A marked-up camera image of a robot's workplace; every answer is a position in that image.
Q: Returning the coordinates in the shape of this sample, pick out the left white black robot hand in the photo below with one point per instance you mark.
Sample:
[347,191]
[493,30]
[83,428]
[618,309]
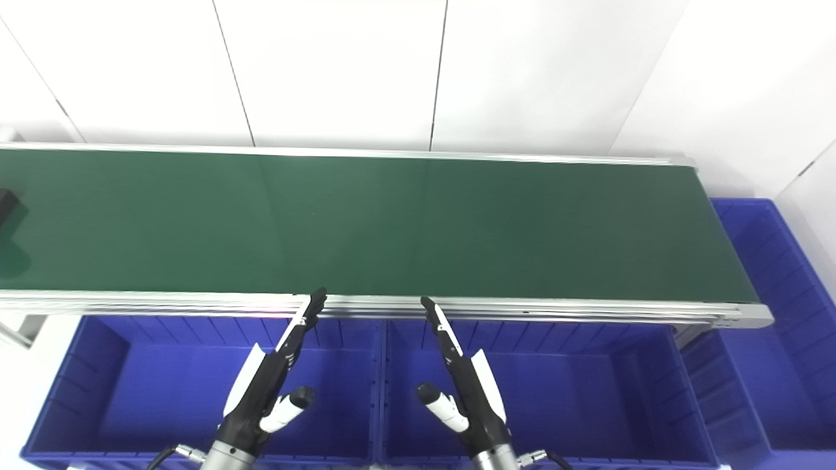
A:
[274,378]

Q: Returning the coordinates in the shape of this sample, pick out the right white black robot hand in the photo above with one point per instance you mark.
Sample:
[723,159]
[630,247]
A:
[467,385]

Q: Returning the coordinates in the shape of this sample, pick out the black cylinder block part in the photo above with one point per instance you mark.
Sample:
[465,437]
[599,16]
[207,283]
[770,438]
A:
[6,205]

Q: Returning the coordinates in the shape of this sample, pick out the blue plastic bin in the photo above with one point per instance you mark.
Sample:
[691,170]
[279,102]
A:
[588,391]
[163,391]
[777,339]

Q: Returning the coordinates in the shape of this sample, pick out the green conveyor belt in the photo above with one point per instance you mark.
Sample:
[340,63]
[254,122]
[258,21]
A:
[405,222]
[588,312]

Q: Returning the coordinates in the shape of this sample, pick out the aluminium conveyor leg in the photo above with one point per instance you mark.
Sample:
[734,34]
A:
[691,333]
[23,326]

